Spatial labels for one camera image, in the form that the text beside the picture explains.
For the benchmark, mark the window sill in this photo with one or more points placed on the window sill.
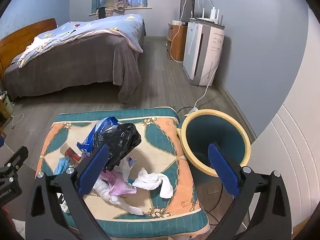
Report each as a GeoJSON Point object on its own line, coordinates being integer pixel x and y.
{"type": "Point", "coordinates": [142, 7]}

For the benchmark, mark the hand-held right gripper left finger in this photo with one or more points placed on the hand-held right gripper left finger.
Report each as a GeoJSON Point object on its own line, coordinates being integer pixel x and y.
{"type": "Point", "coordinates": [93, 170]}

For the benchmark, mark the blue face mask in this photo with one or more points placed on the blue face mask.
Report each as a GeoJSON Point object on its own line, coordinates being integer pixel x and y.
{"type": "Point", "coordinates": [62, 166]}

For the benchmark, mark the white plastic wrapper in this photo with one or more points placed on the white plastic wrapper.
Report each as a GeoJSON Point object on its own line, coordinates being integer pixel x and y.
{"type": "Point", "coordinates": [128, 163]}

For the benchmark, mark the patterned teal orange cushion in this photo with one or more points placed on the patterned teal orange cushion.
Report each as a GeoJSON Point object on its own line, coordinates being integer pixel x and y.
{"type": "Point", "coordinates": [155, 140]}

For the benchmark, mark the white power strip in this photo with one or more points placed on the white power strip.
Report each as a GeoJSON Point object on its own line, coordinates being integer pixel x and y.
{"type": "Point", "coordinates": [176, 23]}

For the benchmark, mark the black plastic bag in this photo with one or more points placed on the black plastic bag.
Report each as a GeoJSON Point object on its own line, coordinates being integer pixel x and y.
{"type": "Point", "coordinates": [120, 137]}

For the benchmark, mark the white router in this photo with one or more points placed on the white router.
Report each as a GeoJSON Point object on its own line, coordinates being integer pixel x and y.
{"type": "Point", "coordinates": [214, 13]}

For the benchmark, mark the teal bin with yellow rim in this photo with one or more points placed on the teal bin with yellow rim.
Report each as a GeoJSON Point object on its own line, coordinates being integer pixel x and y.
{"type": "Point", "coordinates": [197, 135]}

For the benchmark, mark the wooden headboard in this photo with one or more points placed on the wooden headboard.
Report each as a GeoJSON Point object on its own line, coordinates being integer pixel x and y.
{"type": "Point", "coordinates": [22, 35]}

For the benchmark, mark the bed with grey bedspread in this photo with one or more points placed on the bed with grey bedspread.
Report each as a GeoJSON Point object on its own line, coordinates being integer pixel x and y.
{"type": "Point", "coordinates": [75, 67]}

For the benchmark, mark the plaid clothes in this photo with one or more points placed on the plaid clothes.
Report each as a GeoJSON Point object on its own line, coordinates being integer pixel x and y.
{"type": "Point", "coordinates": [111, 10]}

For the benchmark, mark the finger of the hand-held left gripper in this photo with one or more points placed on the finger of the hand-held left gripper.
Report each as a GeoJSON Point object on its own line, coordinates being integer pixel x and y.
{"type": "Point", "coordinates": [18, 155]}
{"type": "Point", "coordinates": [1, 141]}

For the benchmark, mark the black cloth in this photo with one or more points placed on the black cloth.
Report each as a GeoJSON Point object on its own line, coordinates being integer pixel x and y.
{"type": "Point", "coordinates": [101, 13]}

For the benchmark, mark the white labelled bottle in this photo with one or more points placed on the white labelled bottle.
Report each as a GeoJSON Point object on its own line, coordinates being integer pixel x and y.
{"type": "Point", "coordinates": [65, 206]}

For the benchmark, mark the white air purifier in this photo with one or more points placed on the white air purifier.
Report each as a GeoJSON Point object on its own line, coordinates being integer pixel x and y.
{"type": "Point", "coordinates": [195, 55]}

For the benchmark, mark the black television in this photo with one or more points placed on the black television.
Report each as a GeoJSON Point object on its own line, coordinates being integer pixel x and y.
{"type": "Point", "coordinates": [187, 7]}

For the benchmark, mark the white panelled door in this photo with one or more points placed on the white panelled door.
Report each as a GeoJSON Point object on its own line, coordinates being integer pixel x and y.
{"type": "Point", "coordinates": [295, 155]}

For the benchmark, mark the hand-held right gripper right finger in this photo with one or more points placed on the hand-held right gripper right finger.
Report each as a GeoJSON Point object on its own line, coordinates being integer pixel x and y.
{"type": "Point", "coordinates": [223, 171]}

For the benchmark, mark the wooden side table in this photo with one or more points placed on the wooden side table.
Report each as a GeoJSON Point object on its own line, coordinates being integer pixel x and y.
{"type": "Point", "coordinates": [3, 110]}

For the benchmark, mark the wooden cabinet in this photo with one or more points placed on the wooden cabinet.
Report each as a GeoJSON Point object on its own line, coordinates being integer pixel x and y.
{"type": "Point", "coordinates": [178, 45]}

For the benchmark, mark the pink wrapper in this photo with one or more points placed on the pink wrapper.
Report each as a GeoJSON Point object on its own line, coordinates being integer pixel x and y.
{"type": "Point", "coordinates": [117, 187]}

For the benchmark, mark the blue foil snack packet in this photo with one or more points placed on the blue foil snack packet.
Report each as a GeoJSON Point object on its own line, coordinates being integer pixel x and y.
{"type": "Point", "coordinates": [100, 127]}

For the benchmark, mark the white power adapter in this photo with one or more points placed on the white power adapter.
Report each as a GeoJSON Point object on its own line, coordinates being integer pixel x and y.
{"type": "Point", "coordinates": [192, 110]}

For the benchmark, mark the white tissue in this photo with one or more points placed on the white tissue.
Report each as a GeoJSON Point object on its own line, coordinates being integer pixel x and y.
{"type": "Point", "coordinates": [125, 205]}

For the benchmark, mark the blue printed duvet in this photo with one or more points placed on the blue printed duvet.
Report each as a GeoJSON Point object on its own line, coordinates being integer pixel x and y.
{"type": "Point", "coordinates": [87, 30]}

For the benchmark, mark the white cloth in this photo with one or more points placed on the white cloth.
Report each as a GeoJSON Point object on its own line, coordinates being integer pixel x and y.
{"type": "Point", "coordinates": [155, 180]}

